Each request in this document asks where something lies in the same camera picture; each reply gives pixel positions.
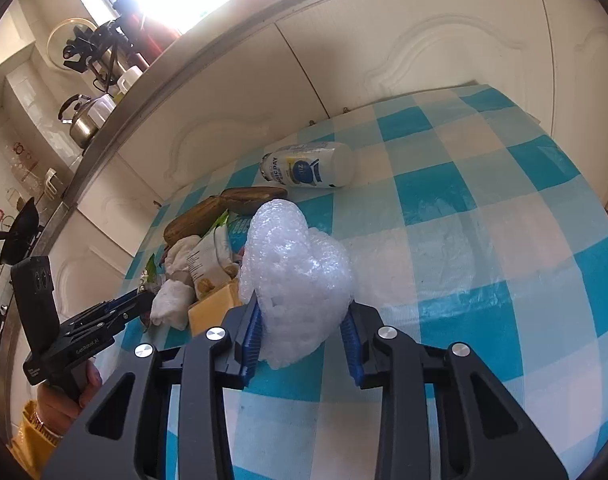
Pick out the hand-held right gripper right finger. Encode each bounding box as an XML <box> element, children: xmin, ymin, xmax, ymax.
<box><xmin>339</xmin><ymin>302</ymin><xmax>570</xmax><ymax>480</ymax></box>

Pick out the white cup rack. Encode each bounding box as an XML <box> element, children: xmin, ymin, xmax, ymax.
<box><xmin>42</xmin><ymin>167</ymin><xmax>67</xmax><ymax>206</ymax></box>

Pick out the clear bubble wrap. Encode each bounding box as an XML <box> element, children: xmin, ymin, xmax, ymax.
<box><xmin>238</xmin><ymin>199</ymin><xmax>355</xmax><ymax>368</ymax></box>

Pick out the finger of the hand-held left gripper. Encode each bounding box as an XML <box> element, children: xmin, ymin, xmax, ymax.
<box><xmin>61</xmin><ymin>290</ymin><xmax>155</xmax><ymax>333</ymax></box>
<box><xmin>68</xmin><ymin>309</ymin><xmax>139</xmax><ymax>345</ymax></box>

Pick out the white jar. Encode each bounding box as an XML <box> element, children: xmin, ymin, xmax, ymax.
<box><xmin>118</xmin><ymin>66</ymin><xmax>143</xmax><ymax>92</ymax></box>

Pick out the steel kettle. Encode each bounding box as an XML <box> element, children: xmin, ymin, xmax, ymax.
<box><xmin>58</xmin><ymin>94</ymin><xmax>104</xmax><ymax>148</ymax></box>

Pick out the black wok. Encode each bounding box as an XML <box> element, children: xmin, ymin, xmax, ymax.
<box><xmin>0</xmin><ymin>197</ymin><xmax>40</xmax><ymax>266</ymax></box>

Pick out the white towel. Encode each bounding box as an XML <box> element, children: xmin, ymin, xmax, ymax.
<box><xmin>150</xmin><ymin>277</ymin><xmax>195</xmax><ymax>331</ymax></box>

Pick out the yellow sponge block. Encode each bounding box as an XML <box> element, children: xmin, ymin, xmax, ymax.
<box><xmin>188</xmin><ymin>280</ymin><xmax>245</xmax><ymax>338</ymax></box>

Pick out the dark thermos flask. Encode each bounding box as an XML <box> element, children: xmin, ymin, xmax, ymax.
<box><xmin>114</xmin><ymin>0</ymin><xmax>152</xmax><ymax>71</ymax></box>

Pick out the black utensil rack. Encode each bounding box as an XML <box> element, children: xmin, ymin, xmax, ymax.
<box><xmin>62</xmin><ymin>20</ymin><xmax>119</xmax><ymax>88</ymax></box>

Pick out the red thermos flask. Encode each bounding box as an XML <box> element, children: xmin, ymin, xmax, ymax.
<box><xmin>142</xmin><ymin>12</ymin><xmax>182</xmax><ymax>56</ymax></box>

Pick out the white cabinet door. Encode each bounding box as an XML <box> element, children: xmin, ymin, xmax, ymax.
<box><xmin>118</xmin><ymin>25</ymin><xmax>329</xmax><ymax>196</ymax></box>
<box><xmin>536</xmin><ymin>0</ymin><xmax>608</xmax><ymax>211</ymax></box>
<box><xmin>48</xmin><ymin>150</ymin><xmax>161</xmax><ymax>311</ymax></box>
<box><xmin>276</xmin><ymin>0</ymin><xmax>555</xmax><ymax>133</ymax></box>

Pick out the metal wrist bracelet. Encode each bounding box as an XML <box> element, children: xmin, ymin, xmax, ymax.
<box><xmin>31</xmin><ymin>410</ymin><xmax>64</xmax><ymax>443</ymax></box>

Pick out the white plastic bottle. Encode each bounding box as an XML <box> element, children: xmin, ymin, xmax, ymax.
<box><xmin>260</xmin><ymin>141</ymin><xmax>355</xmax><ymax>189</ymax></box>

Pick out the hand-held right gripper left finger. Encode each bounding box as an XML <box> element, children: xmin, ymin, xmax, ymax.
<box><xmin>46</xmin><ymin>292</ymin><xmax>265</xmax><ymax>480</ymax></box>

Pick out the round glass lid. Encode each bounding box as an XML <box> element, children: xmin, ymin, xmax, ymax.
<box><xmin>48</xmin><ymin>17</ymin><xmax>98</xmax><ymax>70</ymax></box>

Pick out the person's left hand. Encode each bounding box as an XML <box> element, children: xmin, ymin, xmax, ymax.
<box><xmin>36</xmin><ymin>360</ymin><xmax>104</xmax><ymax>434</ymax></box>

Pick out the green white snack packet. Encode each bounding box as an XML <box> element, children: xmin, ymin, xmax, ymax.
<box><xmin>186</xmin><ymin>210</ymin><xmax>235</xmax><ymax>301</ymax></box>

